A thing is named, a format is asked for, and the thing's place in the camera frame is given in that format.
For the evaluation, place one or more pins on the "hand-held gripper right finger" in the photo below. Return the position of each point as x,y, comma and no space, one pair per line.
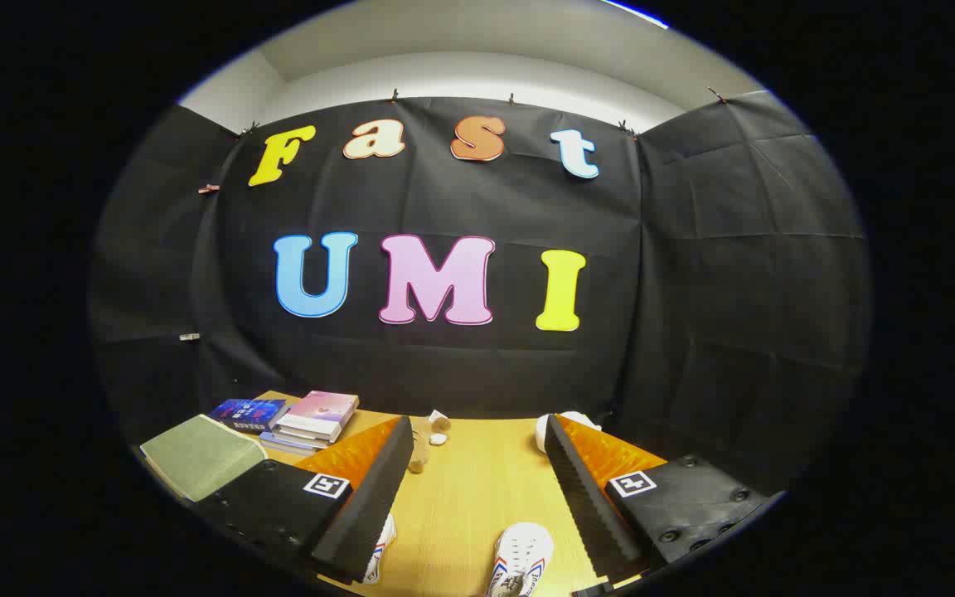
589,506

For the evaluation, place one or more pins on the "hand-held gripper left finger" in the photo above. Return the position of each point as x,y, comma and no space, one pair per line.
366,506

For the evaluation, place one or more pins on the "white sneaker shoe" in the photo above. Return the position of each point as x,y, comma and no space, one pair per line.
519,555
382,543

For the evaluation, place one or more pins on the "translucent storage box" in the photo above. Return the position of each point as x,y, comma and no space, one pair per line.
196,456

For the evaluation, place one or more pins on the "brown plush toy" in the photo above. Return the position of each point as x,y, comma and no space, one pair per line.
418,460

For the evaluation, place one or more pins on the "white plush toy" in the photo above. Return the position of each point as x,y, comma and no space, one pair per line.
540,433

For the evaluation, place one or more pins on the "white book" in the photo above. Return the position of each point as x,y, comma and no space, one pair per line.
303,440

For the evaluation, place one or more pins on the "light blue book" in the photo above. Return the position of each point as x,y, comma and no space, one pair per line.
283,445

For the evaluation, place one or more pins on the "pink cover book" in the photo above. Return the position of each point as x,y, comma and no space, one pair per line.
320,406

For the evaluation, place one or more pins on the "dark blue book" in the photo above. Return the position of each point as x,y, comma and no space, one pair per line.
245,412

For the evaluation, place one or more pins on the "black backdrop cloth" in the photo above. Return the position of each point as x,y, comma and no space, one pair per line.
693,290

